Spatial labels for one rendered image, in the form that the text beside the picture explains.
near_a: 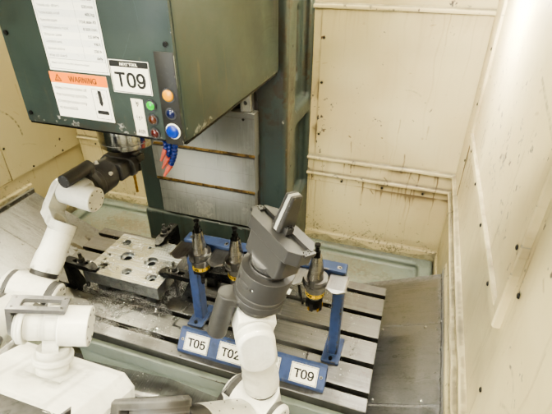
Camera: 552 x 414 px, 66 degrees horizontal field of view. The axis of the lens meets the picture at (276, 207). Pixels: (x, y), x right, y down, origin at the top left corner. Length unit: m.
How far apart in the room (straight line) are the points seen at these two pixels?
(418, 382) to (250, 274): 0.89
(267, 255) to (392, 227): 1.56
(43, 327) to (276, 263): 0.39
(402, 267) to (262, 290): 1.61
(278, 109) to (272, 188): 0.34
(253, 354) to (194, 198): 1.24
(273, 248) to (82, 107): 0.65
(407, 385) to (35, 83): 1.30
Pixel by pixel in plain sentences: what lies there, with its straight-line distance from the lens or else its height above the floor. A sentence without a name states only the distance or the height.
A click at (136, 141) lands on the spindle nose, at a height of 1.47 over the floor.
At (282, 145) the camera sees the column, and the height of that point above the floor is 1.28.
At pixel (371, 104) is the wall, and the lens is 1.90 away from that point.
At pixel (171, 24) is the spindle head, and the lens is 0.92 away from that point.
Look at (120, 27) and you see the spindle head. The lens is 0.98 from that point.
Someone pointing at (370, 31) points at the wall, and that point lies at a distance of 1.84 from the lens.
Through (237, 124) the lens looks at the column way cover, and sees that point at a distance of 1.64.
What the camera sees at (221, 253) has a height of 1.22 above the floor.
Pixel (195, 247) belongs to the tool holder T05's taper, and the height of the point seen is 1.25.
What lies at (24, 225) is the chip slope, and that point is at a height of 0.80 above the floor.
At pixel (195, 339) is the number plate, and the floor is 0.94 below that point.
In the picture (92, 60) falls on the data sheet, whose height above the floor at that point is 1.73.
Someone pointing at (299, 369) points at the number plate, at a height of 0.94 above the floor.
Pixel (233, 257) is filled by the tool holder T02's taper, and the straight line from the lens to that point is 1.14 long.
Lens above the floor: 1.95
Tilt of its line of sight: 32 degrees down
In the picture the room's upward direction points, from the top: straight up
